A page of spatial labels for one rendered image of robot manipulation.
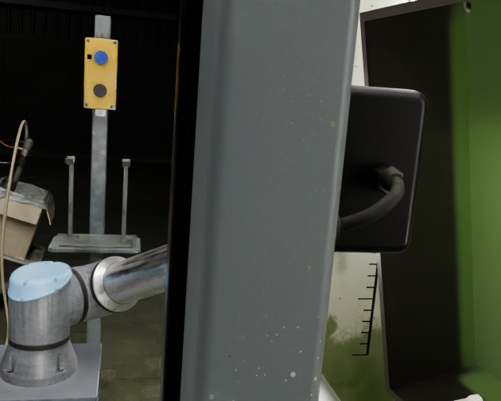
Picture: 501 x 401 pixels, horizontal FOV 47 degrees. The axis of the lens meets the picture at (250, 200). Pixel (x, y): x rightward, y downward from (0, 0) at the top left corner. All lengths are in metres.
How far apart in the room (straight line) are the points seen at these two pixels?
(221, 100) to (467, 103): 1.75
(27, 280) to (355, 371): 1.54
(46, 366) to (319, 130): 1.40
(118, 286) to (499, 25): 1.25
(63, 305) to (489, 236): 1.28
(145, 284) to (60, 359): 0.31
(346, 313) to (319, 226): 2.26
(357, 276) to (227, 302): 2.23
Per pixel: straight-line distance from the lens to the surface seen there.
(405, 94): 0.24
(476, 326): 2.13
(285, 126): 0.20
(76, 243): 2.24
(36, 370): 1.57
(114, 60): 2.28
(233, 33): 0.20
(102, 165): 2.35
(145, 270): 1.40
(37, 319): 1.52
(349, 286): 2.43
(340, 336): 2.50
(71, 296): 1.55
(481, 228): 1.97
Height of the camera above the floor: 1.38
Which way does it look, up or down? 10 degrees down
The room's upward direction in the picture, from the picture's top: 4 degrees clockwise
